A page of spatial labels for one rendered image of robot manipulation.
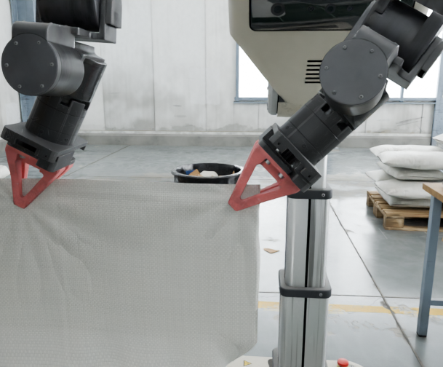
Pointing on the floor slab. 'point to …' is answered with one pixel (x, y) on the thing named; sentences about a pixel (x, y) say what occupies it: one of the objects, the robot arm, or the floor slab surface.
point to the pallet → (396, 214)
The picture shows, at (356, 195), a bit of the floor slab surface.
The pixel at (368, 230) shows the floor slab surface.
